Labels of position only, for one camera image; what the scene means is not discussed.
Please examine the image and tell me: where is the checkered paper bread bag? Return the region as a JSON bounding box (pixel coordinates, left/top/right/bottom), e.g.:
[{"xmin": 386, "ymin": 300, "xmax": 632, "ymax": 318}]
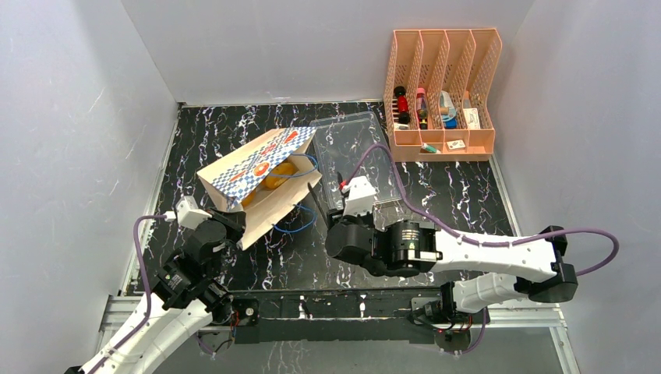
[{"xmin": 196, "ymin": 127, "xmax": 321, "ymax": 250}]

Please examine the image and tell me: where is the clear plastic tray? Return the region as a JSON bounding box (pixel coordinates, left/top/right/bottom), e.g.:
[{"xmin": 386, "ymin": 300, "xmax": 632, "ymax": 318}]
[{"xmin": 304, "ymin": 111, "xmax": 411, "ymax": 234}]

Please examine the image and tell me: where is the yellow fake bread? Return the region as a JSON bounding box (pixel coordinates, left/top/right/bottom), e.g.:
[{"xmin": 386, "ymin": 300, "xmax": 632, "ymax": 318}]
[{"xmin": 241, "ymin": 161, "xmax": 298, "ymax": 207}]

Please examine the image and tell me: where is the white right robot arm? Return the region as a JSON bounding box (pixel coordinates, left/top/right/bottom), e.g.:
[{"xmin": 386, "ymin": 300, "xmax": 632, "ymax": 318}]
[{"xmin": 321, "ymin": 177, "xmax": 578, "ymax": 328}]

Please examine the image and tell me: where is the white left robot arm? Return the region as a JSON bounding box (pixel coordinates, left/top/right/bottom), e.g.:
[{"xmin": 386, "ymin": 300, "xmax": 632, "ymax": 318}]
[{"xmin": 66, "ymin": 208, "xmax": 246, "ymax": 373}]

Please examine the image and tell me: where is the green tipped tube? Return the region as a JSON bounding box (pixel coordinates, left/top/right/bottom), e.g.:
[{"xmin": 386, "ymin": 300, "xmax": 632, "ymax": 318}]
[{"xmin": 420, "ymin": 143, "xmax": 442, "ymax": 154}]

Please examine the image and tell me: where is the red black dumbbell toy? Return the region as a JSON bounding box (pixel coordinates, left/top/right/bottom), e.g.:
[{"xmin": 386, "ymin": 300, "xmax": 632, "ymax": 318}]
[{"xmin": 394, "ymin": 86, "xmax": 411, "ymax": 125}]

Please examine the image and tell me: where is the small white card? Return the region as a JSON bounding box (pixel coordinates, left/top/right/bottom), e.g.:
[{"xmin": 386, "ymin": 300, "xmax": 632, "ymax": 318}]
[{"xmin": 446, "ymin": 139, "xmax": 466, "ymax": 151}]

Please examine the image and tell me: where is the red pink bottle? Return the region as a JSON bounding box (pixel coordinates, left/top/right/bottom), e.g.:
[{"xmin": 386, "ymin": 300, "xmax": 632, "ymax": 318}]
[{"xmin": 415, "ymin": 87, "xmax": 429, "ymax": 130}]

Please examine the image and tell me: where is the blue tape roll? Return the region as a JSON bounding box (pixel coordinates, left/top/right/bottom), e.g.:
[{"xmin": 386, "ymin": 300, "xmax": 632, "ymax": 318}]
[{"xmin": 439, "ymin": 90, "xmax": 458, "ymax": 129}]

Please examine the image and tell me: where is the peach desk file organizer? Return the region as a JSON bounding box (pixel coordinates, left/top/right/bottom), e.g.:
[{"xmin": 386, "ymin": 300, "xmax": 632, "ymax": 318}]
[{"xmin": 384, "ymin": 28, "xmax": 503, "ymax": 162}]

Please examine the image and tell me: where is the white small box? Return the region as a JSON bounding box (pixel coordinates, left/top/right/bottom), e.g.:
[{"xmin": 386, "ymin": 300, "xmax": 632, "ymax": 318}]
[{"xmin": 462, "ymin": 90, "xmax": 481, "ymax": 130}]

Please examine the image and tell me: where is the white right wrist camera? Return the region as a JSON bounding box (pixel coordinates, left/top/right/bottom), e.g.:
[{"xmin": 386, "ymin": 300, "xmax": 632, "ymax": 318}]
[{"xmin": 342, "ymin": 175, "xmax": 376, "ymax": 217}]

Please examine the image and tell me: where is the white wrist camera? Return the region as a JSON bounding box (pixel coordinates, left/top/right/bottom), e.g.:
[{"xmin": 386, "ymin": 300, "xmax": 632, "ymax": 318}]
[
  {"xmin": 164, "ymin": 196, "xmax": 212, "ymax": 230},
  {"xmin": 342, "ymin": 175, "xmax": 376, "ymax": 217}
]

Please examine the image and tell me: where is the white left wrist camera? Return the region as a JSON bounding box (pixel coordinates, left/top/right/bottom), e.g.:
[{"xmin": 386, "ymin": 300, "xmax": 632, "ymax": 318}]
[{"xmin": 164, "ymin": 196, "xmax": 212, "ymax": 230}]

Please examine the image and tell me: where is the aluminium front rail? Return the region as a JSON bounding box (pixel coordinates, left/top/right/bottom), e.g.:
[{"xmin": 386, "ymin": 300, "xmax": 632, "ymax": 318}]
[{"xmin": 99, "ymin": 291, "xmax": 568, "ymax": 333}]

